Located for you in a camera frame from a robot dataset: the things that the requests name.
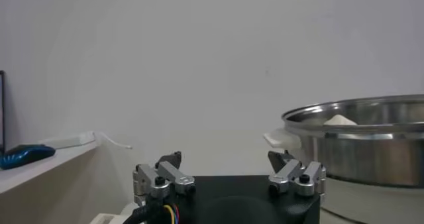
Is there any white steamed baozi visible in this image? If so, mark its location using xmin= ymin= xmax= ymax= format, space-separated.
xmin=323 ymin=113 xmax=358 ymax=127

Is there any white side desk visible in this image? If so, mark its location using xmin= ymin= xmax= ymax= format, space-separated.
xmin=0 ymin=141 xmax=133 ymax=224

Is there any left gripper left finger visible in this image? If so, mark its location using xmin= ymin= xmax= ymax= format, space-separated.
xmin=132 ymin=150 xmax=197 ymax=206

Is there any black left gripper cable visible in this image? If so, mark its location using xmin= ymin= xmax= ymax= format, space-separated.
xmin=122 ymin=195 xmax=182 ymax=224

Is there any glass lid white handle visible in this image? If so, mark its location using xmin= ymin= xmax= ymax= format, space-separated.
xmin=89 ymin=201 xmax=140 ymax=224

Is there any stainless steel steamer basket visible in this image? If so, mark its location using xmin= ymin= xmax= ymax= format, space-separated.
xmin=263 ymin=94 xmax=424 ymax=189

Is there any blue computer mouse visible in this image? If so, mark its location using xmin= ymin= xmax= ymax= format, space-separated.
xmin=0 ymin=144 xmax=56 ymax=171

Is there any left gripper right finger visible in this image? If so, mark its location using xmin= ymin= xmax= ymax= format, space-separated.
xmin=267 ymin=150 xmax=327 ymax=198

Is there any white power strip cable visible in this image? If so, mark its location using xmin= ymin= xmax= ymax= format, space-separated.
xmin=94 ymin=131 xmax=133 ymax=150

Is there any white electric pot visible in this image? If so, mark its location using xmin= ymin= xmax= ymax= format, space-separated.
xmin=319 ymin=175 xmax=424 ymax=224

